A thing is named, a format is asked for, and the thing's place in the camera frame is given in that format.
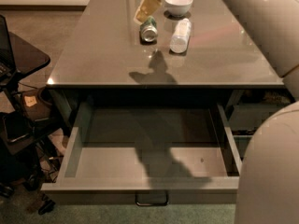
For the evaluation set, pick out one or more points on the grey middle right drawer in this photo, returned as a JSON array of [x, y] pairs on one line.
[[246, 119]]

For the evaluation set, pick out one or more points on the white bowl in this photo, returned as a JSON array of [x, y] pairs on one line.
[[178, 8]]

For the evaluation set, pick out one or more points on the brown box with note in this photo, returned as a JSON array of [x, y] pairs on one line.
[[37, 104]]

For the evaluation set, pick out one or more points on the black side table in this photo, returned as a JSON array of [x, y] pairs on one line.
[[19, 135]]

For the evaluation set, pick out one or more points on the green soda can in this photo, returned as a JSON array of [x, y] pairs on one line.
[[148, 30]]

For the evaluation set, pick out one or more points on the clear plastic bottle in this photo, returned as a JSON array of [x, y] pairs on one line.
[[180, 38]]

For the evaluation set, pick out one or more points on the metal drawer handle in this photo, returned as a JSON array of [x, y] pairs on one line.
[[152, 199]]

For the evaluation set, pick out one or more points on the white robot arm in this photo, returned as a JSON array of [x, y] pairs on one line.
[[268, 184]]

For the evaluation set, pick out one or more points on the open grey top drawer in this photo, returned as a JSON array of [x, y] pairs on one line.
[[115, 153]]

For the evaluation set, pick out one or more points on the black laptop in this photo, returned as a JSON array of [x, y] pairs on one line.
[[7, 62]]

